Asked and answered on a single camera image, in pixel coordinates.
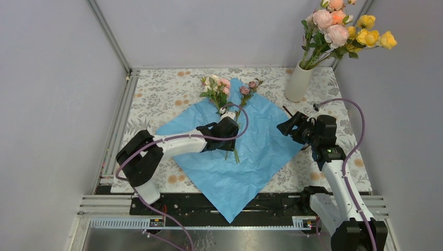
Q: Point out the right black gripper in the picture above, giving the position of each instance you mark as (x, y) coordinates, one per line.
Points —
(299, 120)

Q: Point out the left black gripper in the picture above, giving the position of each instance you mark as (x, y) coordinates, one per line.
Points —
(229, 146)

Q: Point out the brown ribbon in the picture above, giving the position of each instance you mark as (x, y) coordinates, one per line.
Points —
(287, 110)

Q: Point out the small pink rose stem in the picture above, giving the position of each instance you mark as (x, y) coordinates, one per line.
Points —
(217, 90)

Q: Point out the dark pink flower stem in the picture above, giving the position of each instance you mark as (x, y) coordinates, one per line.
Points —
(247, 92)

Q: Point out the blue wrapping paper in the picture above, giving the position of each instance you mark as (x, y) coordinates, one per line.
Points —
(231, 183)

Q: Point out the light pink rose stem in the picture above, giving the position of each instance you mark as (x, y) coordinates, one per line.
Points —
(321, 45)

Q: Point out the yellow rose stem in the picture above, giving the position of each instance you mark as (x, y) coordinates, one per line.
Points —
(365, 37)

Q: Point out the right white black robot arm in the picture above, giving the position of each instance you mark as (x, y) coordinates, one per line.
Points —
(343, 213)

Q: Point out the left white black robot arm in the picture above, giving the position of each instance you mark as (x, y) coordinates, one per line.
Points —
(140, 157)

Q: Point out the beige cylindrical vase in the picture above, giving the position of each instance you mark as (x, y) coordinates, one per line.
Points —
(298, 83)

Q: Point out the floral patterned table mat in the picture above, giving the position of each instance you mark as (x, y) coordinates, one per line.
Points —
(161, 95)

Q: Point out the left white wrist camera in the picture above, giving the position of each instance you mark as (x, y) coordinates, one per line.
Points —
(225, 113)

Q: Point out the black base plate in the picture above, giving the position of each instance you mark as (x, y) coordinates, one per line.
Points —
(195, 210)

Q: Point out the white slotted cable duct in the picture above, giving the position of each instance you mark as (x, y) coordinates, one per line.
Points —
(152, 224)

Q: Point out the left aluminium frame post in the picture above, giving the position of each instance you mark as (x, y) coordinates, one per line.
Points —
(97, 12)

